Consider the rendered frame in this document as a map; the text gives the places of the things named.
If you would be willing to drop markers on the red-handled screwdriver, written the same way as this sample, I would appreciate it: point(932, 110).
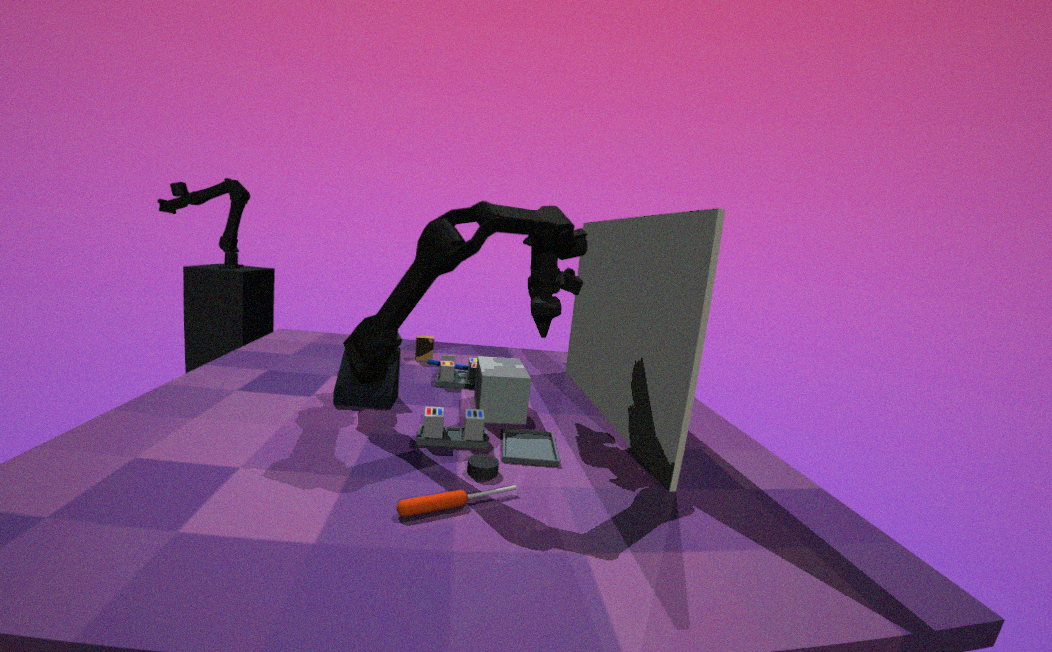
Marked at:
point(436, 502)

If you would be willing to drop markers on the blue flat bar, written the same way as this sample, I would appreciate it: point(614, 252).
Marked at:
point(455, 366)

